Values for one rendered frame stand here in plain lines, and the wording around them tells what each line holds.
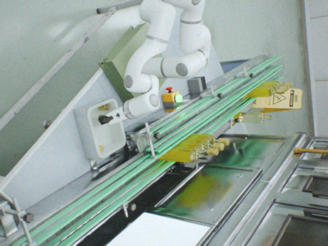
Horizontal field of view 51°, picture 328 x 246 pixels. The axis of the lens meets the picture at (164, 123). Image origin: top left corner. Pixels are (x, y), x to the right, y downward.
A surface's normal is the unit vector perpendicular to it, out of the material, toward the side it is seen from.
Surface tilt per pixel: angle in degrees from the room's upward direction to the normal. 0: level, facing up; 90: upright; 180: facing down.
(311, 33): 90
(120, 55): 2
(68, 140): 0
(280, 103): 75
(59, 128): 0
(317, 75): 90
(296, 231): 90
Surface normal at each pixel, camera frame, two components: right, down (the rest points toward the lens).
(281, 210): -0.20, -0.94
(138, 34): 0.79, 0.04
